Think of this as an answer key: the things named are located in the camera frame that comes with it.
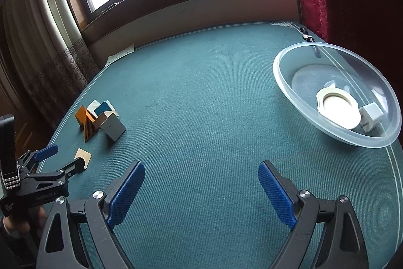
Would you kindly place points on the light wooden square block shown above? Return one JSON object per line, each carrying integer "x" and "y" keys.
{"x": 82, "y": 156}

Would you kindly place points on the clear plastic bowl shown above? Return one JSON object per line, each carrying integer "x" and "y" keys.
{"x": 299, "y": 92}

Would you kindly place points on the person's left hand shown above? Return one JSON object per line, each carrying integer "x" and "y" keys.
{"x": 15, "y": 228}

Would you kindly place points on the white tape roll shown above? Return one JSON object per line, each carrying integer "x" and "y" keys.
{"x": 338, "y": 121}

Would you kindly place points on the beige patterned curtain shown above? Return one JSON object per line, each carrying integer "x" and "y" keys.
{"x": 47, "y": 51}

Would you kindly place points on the grey triangular block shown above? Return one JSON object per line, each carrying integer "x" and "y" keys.
{"x": 115, "y": 130}

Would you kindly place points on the blue block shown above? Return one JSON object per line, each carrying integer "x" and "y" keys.
{"x": 102, "y": 108}

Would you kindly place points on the white cube block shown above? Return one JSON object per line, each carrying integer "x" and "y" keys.
{"x": 373, "y": 116}

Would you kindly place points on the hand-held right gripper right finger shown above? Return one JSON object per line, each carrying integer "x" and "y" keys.
{"x": 277, "y": 193}

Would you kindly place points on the large grey white block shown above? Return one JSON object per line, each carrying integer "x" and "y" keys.
{"x": 112, "y": 107}

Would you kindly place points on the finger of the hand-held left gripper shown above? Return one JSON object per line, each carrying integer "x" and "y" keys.
{"x": 77, "y": 166}
{"x": 47, "y": 151}

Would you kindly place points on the wristwatch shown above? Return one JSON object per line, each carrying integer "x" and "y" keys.
{"x": 306, "y": 35}

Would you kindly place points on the orange striped wedge block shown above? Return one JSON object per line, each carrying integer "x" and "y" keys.
{"x": 82, "y": 117}

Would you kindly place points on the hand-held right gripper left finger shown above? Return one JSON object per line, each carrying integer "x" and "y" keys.
{"x": 126, "y": 193}

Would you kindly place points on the paper sheet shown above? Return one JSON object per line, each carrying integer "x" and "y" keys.
{"x": 121, "y": 54}

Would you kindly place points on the green table mat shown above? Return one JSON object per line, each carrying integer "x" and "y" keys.
{"x": 204, "y": 98}

